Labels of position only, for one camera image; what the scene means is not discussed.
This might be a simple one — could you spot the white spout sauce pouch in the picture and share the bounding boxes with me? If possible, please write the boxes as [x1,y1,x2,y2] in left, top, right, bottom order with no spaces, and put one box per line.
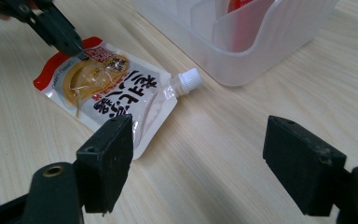
[33,35,204,161]

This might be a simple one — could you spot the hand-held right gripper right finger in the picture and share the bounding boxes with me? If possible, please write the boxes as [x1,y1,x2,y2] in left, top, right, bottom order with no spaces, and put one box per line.
[262,115,348,217]

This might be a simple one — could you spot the red and black snack packet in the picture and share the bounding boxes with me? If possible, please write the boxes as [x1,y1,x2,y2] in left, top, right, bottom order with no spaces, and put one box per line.
[225,0,278,54]

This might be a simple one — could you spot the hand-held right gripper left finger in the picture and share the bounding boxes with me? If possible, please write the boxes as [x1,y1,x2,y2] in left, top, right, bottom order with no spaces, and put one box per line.
[74,113,135,217]

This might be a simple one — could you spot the clear plastic divided container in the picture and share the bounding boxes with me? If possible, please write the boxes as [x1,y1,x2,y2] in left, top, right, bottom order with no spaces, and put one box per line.
[134,0,340,88]

